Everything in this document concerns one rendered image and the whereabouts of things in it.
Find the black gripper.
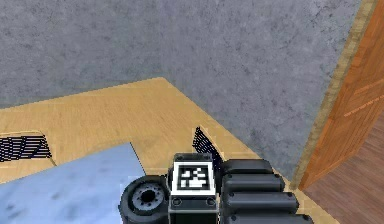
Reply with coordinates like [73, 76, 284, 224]
[118, 174, 172, 224]

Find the brown wooden room door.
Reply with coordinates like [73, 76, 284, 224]
[298, 0, 384, 192]

